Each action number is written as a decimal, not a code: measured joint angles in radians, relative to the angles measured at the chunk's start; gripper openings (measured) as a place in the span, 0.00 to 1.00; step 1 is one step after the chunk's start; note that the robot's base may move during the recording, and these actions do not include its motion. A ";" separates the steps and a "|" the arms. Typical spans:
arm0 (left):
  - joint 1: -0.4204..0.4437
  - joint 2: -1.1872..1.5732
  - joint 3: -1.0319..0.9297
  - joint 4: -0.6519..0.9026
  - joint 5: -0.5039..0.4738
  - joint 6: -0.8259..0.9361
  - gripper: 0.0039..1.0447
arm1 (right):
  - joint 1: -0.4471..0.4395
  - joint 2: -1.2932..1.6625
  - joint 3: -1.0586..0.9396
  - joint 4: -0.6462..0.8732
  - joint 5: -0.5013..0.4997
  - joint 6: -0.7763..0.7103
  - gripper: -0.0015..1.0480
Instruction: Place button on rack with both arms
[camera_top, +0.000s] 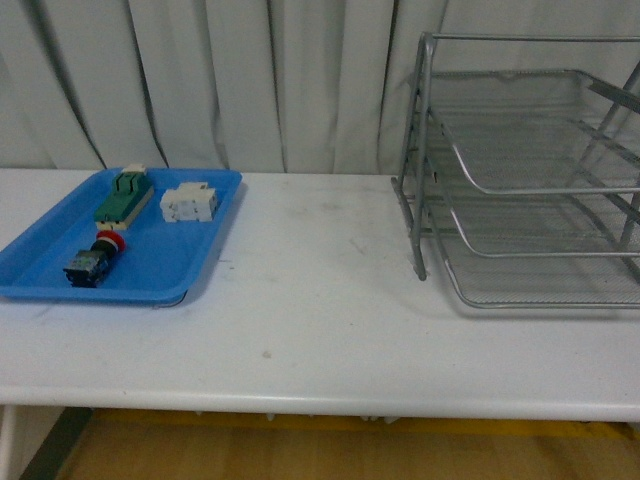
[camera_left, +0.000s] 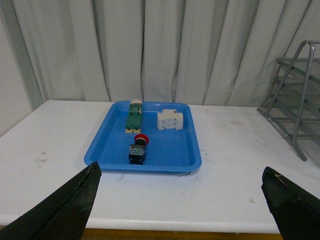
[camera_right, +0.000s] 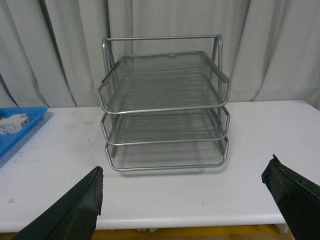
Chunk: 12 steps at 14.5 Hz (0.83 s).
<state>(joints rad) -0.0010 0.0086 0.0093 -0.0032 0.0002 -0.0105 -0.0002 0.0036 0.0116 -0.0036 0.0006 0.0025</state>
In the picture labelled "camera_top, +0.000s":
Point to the red emergency stop button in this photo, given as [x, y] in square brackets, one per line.
[88, 267]

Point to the silver mesh tiered rack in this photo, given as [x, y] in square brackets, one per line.
[526, 181]

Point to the white circuit breaker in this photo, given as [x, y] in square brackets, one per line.
[190, 201]

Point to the blue plastic tray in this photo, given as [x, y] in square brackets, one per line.
[160, 263]

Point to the white curtain backdrop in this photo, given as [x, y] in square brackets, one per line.
[256, 86]

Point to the green knife switch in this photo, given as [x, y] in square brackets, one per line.
[131, 190]

